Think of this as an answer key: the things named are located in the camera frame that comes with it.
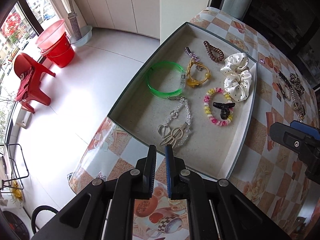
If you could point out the black beaded barrette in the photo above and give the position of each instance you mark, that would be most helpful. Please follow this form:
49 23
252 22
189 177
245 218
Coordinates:
283 77

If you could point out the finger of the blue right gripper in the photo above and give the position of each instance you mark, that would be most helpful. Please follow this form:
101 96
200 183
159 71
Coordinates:
305 128

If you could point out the white low cabinet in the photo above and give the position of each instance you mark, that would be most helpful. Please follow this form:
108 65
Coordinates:
135 16

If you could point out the red plastic chair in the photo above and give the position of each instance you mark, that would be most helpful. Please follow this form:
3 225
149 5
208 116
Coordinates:
30 71

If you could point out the beige hair clip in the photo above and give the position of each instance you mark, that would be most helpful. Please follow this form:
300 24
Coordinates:
173 137

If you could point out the light blue basin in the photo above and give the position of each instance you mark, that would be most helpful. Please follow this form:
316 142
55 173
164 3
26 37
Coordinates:
86 35

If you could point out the leopard print scrunchie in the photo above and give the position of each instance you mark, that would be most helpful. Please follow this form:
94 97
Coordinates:
296 83

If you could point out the checkered floral tablecloth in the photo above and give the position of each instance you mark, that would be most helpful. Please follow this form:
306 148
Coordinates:
268 174

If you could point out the silver rhinestone hair clip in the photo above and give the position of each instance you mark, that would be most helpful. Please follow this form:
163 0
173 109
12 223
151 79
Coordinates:
193 58

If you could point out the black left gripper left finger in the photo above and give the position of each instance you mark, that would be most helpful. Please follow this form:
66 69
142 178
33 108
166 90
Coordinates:
135 184

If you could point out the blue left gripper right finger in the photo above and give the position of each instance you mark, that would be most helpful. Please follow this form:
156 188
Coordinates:
184 184

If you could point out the green plastic bangle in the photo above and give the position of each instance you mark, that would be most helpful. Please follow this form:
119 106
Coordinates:
166 79

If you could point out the clear large claw clip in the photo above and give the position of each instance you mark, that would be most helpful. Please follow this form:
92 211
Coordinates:
297 104

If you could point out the small black claw clip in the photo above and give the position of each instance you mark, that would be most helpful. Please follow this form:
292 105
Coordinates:
225 109

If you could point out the gold chain keyring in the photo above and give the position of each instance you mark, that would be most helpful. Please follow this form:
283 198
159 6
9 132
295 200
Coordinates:
301 117

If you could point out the grey shallow tray box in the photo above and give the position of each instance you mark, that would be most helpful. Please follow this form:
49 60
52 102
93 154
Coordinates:
210 150

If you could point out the black bow hair clip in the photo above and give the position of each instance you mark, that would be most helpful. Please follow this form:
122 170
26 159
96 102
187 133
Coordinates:
282 91

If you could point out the red plastic bucket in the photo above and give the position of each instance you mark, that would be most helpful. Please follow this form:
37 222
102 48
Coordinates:
55 45

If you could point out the cream polka dot scrunchie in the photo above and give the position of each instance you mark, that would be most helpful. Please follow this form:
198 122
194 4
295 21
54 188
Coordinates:
238 77

